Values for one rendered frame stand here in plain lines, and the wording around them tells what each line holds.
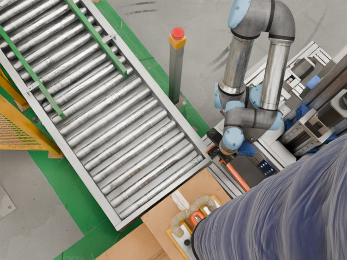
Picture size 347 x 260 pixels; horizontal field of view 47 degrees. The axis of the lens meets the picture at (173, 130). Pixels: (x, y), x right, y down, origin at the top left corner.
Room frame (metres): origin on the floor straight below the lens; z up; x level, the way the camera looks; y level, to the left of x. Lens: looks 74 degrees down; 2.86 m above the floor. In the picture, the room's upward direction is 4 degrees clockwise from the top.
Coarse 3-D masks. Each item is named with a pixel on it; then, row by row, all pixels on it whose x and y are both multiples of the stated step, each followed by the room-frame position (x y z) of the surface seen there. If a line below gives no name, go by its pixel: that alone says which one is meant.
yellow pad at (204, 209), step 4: (212, 196) 0.23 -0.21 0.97; (216, 200) 0.21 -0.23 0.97; (204, 204) 0.19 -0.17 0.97; (216, 204) 0.19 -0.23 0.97; (220, 204) 0.19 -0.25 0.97; (200, 208) 0.17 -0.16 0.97; (204, 208) 0.17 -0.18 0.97; (204, 212) 0.15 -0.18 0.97; (208, 212) 0.15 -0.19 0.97; (204, 216) 0.13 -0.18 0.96
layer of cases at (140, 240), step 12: (144, 228) 0.07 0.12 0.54; (120, 240) -0.01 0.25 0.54; (132, 240) 0.00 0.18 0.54; (144, 240) 0.00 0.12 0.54; (156, 240) 0.01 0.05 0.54; (108, 252) -0.07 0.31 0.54; (120, 252) -0.07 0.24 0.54; (132, 252) -0.06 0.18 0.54; (144, 252) -0.06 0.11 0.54; (156, 252) -0.05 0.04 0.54
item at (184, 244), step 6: (186, 228) 0.07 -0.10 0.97; (168, 234) 0.04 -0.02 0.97; (174, 234) 0.04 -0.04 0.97; (186, 234) 0.05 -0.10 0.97; (174, 240) 0.01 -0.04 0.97; (180, 240) 0.02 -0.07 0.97; (186, 240) 0.02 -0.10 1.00; (180, 246) -0.01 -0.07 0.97; (186, 246) -0.01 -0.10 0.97; (186, 258) -0.06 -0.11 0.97
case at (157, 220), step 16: (208, 176) 0.33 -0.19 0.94; (176, 192) 0.24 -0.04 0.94; (192, 192) 0.24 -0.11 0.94; (208, 192) 0.25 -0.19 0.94; (224, 192) 0.25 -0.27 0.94; (160, 208) 0.16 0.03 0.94; (176, 208) 0.16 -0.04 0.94; (160, 224) 0.08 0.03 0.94; (192, 224) 0.09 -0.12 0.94; (160, 240) 0.01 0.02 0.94; (176, 256) -0.06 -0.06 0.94
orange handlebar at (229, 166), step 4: (228, 164) 0.37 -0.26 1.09; (228, 168) 0.35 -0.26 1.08; (232, 168) 0.35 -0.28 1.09; (232, 172) 0.33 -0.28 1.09; (236, 172) 0.33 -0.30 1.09; (236, 176) 0.31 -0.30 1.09; (240, 176) 0.31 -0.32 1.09; (240, 180) 0.30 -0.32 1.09; (240, 184) 0.28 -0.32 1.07; (244, 184) 0.28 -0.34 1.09; (244, 188) 0.26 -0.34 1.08; (248, 188) 0.26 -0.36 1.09; (196, 212) 0.14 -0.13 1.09; (200, 212) 0.14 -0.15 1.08; (192, 216) 0.12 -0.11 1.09; (200, 216) 0.12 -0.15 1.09; (192, 220) 0.10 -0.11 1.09; (196, 224) 0.09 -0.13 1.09
